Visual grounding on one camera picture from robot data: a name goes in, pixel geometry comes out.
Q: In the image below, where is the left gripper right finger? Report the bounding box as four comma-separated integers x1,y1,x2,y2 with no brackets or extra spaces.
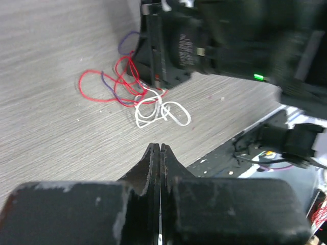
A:
160,143,194,244

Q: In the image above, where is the cable bundle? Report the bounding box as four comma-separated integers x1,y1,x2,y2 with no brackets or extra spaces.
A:
78,30,192,129

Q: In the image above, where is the red cable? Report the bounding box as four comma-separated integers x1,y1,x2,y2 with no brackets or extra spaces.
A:
311,200,327,232

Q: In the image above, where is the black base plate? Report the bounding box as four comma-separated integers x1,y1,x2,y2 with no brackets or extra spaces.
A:
187,107,287,178

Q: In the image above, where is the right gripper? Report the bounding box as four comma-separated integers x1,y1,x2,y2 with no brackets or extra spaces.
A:
131,1,217,89

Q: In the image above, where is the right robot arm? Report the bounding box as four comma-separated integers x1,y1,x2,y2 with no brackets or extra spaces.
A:
132,1,326,119

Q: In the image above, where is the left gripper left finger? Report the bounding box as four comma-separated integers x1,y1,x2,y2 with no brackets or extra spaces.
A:
119,143,160,244

